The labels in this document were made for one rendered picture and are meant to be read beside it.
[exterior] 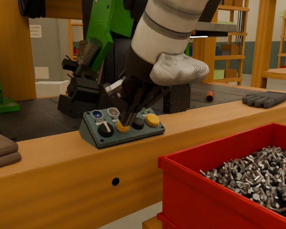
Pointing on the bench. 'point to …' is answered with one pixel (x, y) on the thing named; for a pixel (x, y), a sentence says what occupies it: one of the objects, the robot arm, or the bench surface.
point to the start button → (152, 119)
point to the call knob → (106, 128)
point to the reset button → (121, 126)
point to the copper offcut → (209, 96)
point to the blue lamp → (97, 114)
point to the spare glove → (264, 98)
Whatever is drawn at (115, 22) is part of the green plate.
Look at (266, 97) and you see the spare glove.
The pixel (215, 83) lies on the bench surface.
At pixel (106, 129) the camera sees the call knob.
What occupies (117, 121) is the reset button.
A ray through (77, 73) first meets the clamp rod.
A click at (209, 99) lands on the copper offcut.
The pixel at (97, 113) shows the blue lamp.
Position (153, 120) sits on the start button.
